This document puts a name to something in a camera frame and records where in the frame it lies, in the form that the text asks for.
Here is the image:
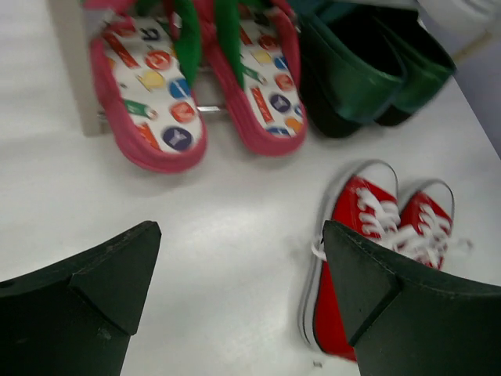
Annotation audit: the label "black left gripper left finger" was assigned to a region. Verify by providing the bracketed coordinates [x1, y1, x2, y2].
[1, 221, 161, 375]

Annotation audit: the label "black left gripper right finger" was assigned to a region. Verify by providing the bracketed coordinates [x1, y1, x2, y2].
[323, 221, 500, 375]

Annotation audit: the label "pink slipper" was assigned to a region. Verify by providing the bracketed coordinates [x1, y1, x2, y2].
[194, 1, 308, 157]
[83, 1, 207, 173]

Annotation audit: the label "cream shoe shelf chrome bars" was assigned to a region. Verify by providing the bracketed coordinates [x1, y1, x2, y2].
[46, 1, 227, 137]

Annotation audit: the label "right red canvas sneaker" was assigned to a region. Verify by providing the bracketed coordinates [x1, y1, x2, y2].
[394, 179, 473, 270]

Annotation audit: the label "red canvas sneaker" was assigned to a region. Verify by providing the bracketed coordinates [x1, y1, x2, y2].
[297, 159, 401, 363]
[394, 179, 473, 270]

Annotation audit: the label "left red canvas sneaker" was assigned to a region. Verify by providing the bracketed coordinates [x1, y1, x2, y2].
[297, 159, 401, 363]

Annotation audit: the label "right dark green loafer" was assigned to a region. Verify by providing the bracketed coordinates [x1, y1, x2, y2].
[374, 7, 456, 127]

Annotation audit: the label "dark green loafer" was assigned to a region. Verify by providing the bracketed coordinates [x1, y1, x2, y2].
[374, 7, 456, 127]
[295, 1, 406, 139]

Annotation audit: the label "left dark green loafer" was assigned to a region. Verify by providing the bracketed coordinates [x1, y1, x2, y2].
[295, 1, 406, 139]

